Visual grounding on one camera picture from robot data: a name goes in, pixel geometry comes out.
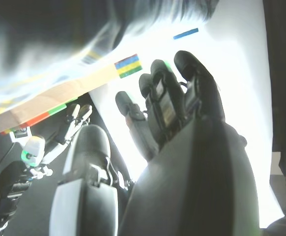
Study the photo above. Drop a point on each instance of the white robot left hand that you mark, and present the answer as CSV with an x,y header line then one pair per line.
x,y
194,172

